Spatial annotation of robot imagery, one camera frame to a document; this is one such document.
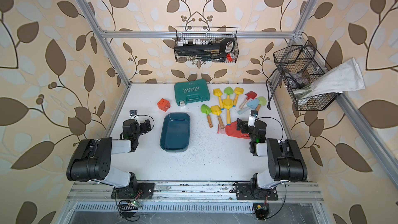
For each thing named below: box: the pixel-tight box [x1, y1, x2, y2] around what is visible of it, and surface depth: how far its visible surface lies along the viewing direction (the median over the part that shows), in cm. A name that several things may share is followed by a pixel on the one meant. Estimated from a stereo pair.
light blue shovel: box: [237, 98, 260, 115], surface depth 110 cm
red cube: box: [157, 98, 171, 112], surface depth 105 cm
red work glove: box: [217, 120, 250, 139], surface depth 96 cm
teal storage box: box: [159, 112, 191, 153], surface depth 94 cm
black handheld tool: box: [175, 38, 235, 56], surface depth 84 cm
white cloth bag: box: [294, 57, 366, 100], surface depth 59 cm
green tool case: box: [174, 78, 211, 107], surface depth 113 cm
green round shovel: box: [200, 103, 214, 129], surface depth 104 cm
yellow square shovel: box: [210, 105, 225, 130], surface depth 104 cm
